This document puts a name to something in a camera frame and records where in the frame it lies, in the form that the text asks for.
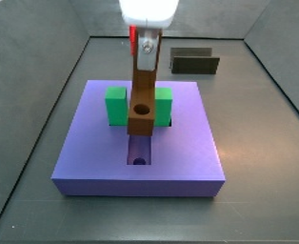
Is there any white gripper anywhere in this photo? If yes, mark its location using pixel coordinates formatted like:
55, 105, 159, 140
119, 0, 179, 71

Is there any green U-shaped block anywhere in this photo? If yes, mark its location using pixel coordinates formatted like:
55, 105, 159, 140
105, 86, 174, 127

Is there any brown T-shaped block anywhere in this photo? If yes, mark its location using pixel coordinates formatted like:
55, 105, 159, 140
127, 27, 162, 136

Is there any red hexagonal peg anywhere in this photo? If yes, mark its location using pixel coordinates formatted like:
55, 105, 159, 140
128, 25, 136, 56

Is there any purple slotted base board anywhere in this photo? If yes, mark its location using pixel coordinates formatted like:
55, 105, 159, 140
52, 80, 226, 196

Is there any black angle bracket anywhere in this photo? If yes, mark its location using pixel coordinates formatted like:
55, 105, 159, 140
171, 48, 220, 74

